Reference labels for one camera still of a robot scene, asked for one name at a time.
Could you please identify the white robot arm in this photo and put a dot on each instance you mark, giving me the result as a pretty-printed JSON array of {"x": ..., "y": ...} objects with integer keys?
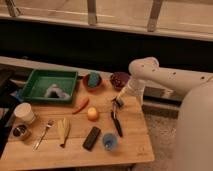
[{"x": 194, "y": 136}]

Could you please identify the blue sponge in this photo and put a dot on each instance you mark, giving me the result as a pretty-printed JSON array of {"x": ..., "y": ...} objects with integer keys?
[{"x": 93, "y": 80}]

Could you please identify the blue plastic cup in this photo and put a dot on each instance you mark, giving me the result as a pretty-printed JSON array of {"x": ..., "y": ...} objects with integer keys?
[{"x": 109, "y": 141}]

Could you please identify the green plastic tray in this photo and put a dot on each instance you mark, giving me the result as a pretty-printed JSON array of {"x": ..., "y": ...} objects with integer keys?
[{"x": 40, "y": 80}]

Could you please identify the black rectangular block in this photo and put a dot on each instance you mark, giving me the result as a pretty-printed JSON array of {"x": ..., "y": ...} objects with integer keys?
[{"x": 91, "y": 138}]

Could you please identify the silver fork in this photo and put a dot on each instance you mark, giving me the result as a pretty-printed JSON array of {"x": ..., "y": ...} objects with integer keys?
[{"x": 47, "y": 127}]

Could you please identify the orange carrot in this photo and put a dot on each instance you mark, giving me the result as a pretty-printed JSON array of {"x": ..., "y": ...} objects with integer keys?
[{"x": 81, "y": 106}]

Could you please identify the white paper cup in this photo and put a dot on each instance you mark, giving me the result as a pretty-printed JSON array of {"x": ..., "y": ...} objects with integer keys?
[{"x": 24, "y": 112}]

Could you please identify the small metal cup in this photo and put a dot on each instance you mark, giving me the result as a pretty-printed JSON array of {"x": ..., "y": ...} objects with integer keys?
[{"x": 21, "y": 132}]

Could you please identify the black handled peeler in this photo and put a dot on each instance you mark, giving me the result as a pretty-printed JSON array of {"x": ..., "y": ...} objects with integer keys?
[{"x": 114, "y": 117}]

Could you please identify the yellow orange round fruit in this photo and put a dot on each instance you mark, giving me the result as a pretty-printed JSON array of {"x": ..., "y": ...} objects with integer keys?
[{"x": 92, "y": 114}]

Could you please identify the dark red bowl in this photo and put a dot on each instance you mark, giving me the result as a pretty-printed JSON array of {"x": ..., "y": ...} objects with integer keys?
[{"x": 119, "y": 80}]

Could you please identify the orange bowl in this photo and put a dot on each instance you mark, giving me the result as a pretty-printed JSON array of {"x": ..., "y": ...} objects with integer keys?
[{"x": 89, "y": 89}]

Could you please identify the white crumpled cloth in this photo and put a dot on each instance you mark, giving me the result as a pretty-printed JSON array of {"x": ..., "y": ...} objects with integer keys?
[{"x": 55, "y": 92}]

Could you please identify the yellow banana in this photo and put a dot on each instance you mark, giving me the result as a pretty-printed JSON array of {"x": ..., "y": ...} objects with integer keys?
[{"x": 63, "y": 128}]

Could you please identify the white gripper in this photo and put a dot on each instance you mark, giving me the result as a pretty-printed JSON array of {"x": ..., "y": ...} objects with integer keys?
[{"x": 134, "y": 87}]

